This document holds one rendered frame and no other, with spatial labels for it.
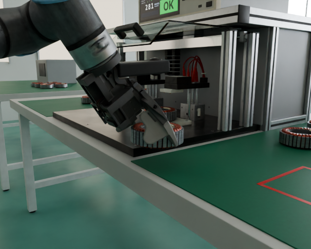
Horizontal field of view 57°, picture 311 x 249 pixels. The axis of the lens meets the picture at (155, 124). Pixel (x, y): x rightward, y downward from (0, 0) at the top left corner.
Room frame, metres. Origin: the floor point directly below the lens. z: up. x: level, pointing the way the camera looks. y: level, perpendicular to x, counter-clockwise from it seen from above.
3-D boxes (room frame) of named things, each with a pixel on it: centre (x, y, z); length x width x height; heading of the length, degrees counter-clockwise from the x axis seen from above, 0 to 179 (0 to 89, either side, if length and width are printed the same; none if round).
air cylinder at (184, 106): (1.01, -0.13, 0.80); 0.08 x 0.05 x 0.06; 35
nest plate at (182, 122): (0.93, -0.01, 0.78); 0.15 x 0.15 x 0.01; 35
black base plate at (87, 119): (1.04, 0.04, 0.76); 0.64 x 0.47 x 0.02; 35
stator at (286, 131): (0.75, -0.39, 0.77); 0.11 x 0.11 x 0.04
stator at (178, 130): (0.59, 0.00, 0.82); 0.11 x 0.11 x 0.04
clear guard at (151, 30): (0.89, -0.05, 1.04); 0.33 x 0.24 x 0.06; 125
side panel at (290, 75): (0.99, -0.46, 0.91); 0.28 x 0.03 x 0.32; 125
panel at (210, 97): (1.17, -0.15, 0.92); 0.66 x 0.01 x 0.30; 35
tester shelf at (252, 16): (1.21, -0.20, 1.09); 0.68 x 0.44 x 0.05; 35
